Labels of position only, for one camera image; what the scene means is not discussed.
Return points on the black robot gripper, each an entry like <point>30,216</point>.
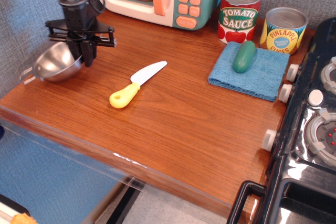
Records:
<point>80,24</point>

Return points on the steel bowl with wire handles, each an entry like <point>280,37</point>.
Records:
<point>56,64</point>

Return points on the yellow handled toy knife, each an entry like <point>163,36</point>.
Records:
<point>123,97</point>

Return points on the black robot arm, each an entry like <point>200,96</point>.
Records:
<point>81,30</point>

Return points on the blue folded cloth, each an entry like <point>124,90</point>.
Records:
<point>262,78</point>

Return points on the tomato sauce can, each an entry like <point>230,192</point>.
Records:
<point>237,20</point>

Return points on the green toy pickle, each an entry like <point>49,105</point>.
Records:
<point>244,57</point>

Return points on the orange object bottom left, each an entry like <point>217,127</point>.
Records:
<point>23,219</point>

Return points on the pineapple slices can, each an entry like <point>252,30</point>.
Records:
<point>283,30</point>

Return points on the white stove knob front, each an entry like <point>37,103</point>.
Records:
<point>269,139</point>

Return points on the white stove knob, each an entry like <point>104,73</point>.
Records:
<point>269,139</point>
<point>285,92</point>
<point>292,72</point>

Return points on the white stove knob middle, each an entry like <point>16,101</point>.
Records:
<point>285,92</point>

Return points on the white stove knob rear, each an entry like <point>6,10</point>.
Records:
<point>292,72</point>

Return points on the black toy stove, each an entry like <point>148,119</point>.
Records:
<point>300,185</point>

